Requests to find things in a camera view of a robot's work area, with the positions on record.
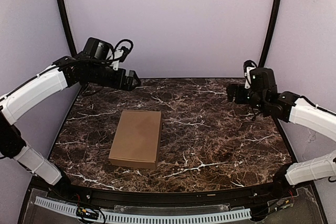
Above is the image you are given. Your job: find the left black frame post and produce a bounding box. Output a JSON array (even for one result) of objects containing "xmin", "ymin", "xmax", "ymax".
[{"xmin": 56, "ymin": 0, "xmax": 77, "ymax": 56}]

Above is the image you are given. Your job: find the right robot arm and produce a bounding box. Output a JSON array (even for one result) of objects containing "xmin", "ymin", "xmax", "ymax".
[{"xmin": 226, "ymin": 66, "xmax": 335, "ymax": 187}]

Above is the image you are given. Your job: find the black front rail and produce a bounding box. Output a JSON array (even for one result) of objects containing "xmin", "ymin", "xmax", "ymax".
[{"xmin": 28, "ymin": 166, "xmax": 313, "ymax": 210}]

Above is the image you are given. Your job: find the brown cardboard box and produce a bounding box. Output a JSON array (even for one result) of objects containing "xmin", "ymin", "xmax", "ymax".
[{"xmin": 109, "ymin": 110, "xmax": 162, "ymax": 169}]

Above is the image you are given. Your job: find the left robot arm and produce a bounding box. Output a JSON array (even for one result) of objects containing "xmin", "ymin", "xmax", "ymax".
[{"xmin": 1, "ymin": 37, "xmax": 141, "ymax": 187}]

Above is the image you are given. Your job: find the white slotted cable duct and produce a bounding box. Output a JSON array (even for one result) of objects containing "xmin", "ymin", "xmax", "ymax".
[{"xmin": 34, "ymin": 196, "xmax": 251, "ymax": 224}]

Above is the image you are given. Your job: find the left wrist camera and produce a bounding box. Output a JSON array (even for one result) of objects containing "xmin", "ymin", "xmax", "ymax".
[{"xmin": 112, "ymin": 46, "xmax": 131, "ymax": 70}]

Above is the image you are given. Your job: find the black frame post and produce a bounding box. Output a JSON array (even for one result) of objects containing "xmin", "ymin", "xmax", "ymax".
[
  {"xmin": 258, "ymin": 0, "xmax": 281, "ymax": 67},
  {"xmin": 56, "ymin": 0, "xmax": 77, "ymax": 56}
]

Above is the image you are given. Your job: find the small green circuit board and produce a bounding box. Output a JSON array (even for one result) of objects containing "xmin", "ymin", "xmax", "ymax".
[{"xmin": 76, "ymin": 207, "xmax": 99, "ymax": 220}]

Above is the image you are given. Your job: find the right black frame post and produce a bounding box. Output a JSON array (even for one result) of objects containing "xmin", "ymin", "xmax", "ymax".
[{"xmin": 258, "ymin": 0, "xmax": 281, "ymax": 67}]

